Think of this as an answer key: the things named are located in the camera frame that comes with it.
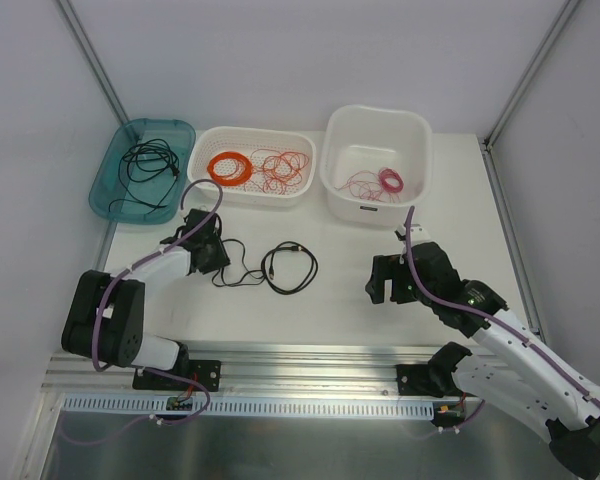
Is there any thin black cable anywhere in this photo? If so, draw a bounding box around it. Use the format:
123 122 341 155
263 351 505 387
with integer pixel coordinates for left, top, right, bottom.
108 169 177 216

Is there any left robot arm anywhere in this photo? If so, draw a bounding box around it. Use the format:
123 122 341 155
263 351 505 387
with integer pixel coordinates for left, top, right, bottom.
61 209 230 389

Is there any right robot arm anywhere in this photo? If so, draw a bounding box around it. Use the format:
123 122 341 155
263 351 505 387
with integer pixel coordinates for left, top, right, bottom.
365 242 600 479

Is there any teal transparent plastic tray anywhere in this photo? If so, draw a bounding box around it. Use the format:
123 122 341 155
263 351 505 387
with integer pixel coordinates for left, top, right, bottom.
88 118 196 225

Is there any white perforated plastic basket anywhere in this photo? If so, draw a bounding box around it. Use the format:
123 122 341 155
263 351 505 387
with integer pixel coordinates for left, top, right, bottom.
187 126 316 208

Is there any white plastic tub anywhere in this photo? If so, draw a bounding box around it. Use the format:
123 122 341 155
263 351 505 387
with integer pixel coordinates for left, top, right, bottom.
319 105 434 228

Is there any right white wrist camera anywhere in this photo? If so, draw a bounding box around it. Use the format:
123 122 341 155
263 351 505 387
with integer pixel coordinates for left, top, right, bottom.
394 224 431 246

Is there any orange wire coil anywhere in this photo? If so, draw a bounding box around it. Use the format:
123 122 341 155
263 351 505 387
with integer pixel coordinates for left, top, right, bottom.
207 151 255 187

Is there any coiled black cable in tray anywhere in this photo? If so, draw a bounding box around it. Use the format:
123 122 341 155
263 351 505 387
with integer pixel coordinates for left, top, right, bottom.
122 138 182 184

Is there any right aluminium frame post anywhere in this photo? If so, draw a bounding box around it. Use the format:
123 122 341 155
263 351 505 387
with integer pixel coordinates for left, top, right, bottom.
482 0 581 151

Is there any aluminium frame post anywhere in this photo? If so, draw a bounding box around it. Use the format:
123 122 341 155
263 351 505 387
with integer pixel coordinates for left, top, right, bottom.
482 0 581 151
54 0 129 125

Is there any aluminium mounting rail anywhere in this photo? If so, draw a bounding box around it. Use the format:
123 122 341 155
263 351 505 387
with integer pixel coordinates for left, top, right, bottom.
41 341 440 399

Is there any white slotted cable duct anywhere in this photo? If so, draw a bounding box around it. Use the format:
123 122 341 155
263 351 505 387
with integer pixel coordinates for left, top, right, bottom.
62 393 434 421

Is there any left aluminium frame post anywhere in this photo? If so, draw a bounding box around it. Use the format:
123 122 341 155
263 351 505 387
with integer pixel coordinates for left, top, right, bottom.
54 0 129 125

